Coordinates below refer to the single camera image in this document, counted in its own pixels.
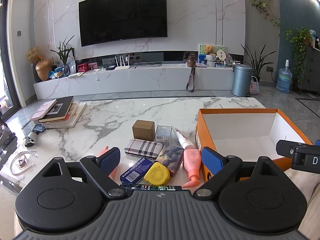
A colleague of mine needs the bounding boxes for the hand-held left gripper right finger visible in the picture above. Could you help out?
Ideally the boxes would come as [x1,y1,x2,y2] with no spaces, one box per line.
[193,146,284,200]

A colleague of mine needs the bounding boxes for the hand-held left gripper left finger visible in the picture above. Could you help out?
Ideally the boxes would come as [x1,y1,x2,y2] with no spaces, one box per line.
[41,147,127,200]

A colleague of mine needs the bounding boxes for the pink plastic holder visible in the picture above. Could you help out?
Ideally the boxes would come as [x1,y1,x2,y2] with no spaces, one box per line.
[97,145,118,180]

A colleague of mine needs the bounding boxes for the pink pump bottle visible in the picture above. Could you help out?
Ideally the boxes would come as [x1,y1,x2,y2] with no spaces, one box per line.
[182,149,202,188]

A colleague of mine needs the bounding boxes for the blue tin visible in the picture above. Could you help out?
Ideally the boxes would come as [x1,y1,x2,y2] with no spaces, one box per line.
[119,157,154,185]

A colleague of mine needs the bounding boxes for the plaid glasses case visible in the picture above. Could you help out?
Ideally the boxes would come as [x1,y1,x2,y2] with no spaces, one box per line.
[124,139,164,158]

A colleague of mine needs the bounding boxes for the white cream tube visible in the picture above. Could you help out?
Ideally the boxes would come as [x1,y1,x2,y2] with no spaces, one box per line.
[170,124,195,150]

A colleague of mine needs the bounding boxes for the illustrated card box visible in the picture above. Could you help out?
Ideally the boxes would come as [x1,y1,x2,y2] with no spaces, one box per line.
[154,145,185,178]

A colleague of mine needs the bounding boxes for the orange cardboard box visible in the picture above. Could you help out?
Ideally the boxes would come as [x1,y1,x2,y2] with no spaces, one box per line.
[195,108,313,182]

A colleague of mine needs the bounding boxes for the brown cardboard cube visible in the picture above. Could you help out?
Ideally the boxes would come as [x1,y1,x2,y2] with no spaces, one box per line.
[132,120,155,141]

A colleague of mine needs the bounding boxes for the yellow tape measure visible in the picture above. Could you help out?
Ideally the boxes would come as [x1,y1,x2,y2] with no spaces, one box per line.
[144,162,171,186]

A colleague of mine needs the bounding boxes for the clear plastic box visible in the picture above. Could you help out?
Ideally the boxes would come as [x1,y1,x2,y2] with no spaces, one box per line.
[155,125,173,145]

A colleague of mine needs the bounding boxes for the person's beige clothing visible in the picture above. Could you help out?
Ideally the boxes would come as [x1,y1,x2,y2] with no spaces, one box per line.
[285,167,320,230]

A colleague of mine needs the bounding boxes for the large beige book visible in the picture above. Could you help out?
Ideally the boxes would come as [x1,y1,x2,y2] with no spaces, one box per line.
[34,101,87,128]

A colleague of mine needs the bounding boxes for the blue water jug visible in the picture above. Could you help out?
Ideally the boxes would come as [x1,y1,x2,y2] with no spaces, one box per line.
[276,59,293,93]

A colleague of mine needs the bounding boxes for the woven bag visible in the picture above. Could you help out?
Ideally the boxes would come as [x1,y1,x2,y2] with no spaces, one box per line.
[249,76,260,95]

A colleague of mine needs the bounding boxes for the black book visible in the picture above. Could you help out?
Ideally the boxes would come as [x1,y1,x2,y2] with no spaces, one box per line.
[39,96,75,123]

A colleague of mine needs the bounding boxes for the grey cabinet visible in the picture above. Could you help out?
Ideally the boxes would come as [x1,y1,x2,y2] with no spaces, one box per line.
[294,46,320,95]

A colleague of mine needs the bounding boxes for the grey trash can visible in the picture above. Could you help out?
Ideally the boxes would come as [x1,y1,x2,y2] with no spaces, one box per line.
[231,64,253,97]

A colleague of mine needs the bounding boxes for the grey white small object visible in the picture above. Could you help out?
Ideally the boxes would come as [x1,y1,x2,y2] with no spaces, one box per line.
[24,131,39,147]

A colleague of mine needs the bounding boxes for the pink notebook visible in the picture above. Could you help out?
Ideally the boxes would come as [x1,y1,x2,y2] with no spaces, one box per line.
[30,99,57,121]

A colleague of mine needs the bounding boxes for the marble TV console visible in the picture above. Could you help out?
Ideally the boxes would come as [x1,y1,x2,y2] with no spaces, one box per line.
[33,64,235,100]

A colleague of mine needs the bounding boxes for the snake plant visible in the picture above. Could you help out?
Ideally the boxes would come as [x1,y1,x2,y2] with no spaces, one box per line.
[240,44,277,83]

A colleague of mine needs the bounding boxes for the white router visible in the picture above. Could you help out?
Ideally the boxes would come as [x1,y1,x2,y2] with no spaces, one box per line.
[114,54,130,70]

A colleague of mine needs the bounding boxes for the patterned grey cup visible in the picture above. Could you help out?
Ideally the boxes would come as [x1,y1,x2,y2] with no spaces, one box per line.
[205,54,217,67]

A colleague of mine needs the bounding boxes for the potted pothos plant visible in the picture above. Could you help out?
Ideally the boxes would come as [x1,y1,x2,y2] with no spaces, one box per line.
[285,27,313,83]

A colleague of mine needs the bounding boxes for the snack bag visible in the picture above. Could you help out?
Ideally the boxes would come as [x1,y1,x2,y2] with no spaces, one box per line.
[48,66,64,79]

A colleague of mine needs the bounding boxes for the gold vase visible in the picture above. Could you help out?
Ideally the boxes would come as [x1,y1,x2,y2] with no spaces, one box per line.
[35,59,53,82]

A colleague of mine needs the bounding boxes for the teddy bear picture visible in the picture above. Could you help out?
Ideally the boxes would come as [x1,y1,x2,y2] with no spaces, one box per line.
[198,44,225,64]

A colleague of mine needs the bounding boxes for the green plant in glass vase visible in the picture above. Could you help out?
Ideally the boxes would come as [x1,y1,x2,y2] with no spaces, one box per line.
[50,35,75,77]

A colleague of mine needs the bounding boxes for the dried flowers in dark vase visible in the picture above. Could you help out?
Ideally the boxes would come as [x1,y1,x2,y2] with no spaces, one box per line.
[26,46,42,83]

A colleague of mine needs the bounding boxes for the hanging vine plant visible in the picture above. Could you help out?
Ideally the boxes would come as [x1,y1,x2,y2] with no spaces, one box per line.
[250,0,282,29]

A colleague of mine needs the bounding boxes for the black television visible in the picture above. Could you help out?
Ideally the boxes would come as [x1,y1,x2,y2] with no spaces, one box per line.
[78,0,168,47]

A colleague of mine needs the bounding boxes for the glass sliding door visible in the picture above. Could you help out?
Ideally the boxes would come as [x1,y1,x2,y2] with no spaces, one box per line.
[0,0,25,108]

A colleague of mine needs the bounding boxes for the pearl necklace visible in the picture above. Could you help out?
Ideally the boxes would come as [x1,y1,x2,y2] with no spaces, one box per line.
[10,150,38,175]

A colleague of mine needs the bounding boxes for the brown bottle with strap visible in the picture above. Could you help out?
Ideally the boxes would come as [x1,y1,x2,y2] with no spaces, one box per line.
[186,54,196,92]

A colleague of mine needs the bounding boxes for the black cables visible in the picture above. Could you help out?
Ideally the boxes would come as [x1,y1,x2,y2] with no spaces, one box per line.
[134,60,163,69]

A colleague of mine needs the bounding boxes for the black picture frame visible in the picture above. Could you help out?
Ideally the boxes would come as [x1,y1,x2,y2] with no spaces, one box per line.
[66,47,76,73]

